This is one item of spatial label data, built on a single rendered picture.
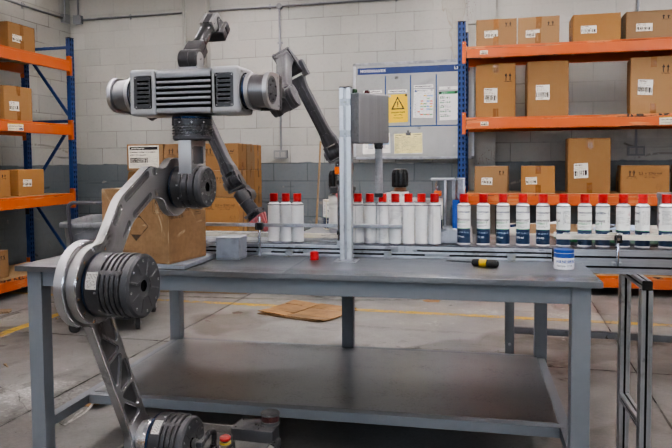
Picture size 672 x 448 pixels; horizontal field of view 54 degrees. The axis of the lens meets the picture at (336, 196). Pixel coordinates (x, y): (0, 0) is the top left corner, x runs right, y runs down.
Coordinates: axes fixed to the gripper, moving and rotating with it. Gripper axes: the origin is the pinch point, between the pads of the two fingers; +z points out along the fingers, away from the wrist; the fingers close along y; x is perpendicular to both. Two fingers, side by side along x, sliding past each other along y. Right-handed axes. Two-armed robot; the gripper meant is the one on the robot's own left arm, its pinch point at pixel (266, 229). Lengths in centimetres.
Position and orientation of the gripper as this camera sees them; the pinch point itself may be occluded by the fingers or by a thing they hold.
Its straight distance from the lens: 277.9
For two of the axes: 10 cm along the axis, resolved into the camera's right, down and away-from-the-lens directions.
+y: 2.0, -0.6, 9.8
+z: 6.0, 8.0, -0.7
